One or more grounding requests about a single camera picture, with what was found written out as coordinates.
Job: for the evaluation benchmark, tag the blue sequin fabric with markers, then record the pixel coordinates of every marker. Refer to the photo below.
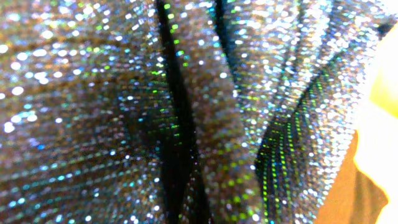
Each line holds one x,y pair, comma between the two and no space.
148,111

